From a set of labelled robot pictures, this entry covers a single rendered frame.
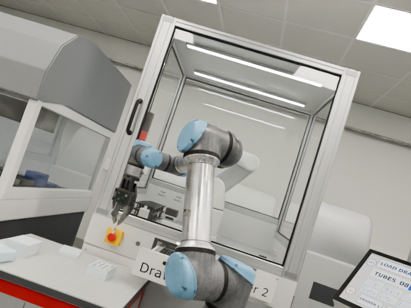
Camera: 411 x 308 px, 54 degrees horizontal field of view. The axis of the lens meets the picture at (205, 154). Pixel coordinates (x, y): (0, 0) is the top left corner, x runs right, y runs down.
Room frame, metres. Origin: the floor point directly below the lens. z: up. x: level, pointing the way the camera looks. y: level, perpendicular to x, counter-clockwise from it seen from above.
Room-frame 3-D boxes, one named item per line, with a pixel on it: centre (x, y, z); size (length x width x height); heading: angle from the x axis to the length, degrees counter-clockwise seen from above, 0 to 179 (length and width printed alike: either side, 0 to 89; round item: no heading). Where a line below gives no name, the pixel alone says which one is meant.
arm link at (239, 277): (1.21, -0.19, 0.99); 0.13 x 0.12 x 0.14; 121
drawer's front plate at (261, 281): (1.91, -0.35, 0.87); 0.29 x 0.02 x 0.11; 85
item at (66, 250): (1.85, 0.44, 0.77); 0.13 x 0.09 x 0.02; 8
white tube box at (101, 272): (1.69, 0.26, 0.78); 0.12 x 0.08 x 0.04; 174
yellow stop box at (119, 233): (1.94, 0.29, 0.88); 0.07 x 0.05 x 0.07; 85
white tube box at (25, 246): (1.63, 0.57, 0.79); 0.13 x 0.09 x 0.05; 178
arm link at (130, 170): (1.70, 0.26, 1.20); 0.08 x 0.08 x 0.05
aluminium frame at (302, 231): (2.41, -0.12, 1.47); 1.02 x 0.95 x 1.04; 85
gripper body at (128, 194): (1.70, 0.27, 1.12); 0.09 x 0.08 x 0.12; 174
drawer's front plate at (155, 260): (1.61, -0.01, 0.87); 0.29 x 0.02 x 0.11; 85
